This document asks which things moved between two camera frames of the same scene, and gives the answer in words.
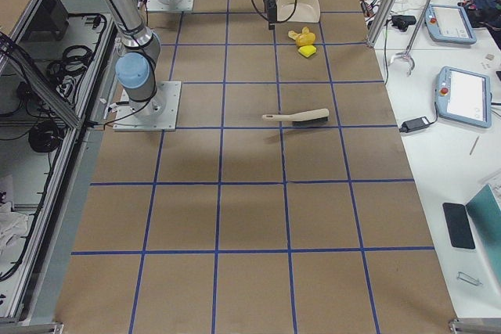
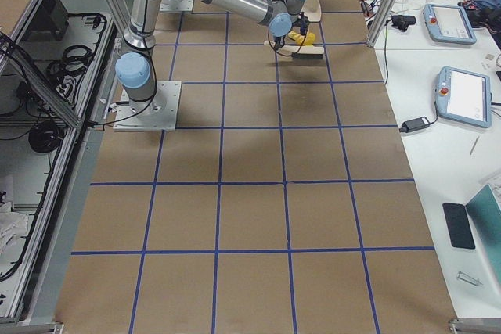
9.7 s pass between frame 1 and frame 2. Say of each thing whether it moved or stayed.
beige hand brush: moved
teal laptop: stayed
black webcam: stayed
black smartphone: stayed
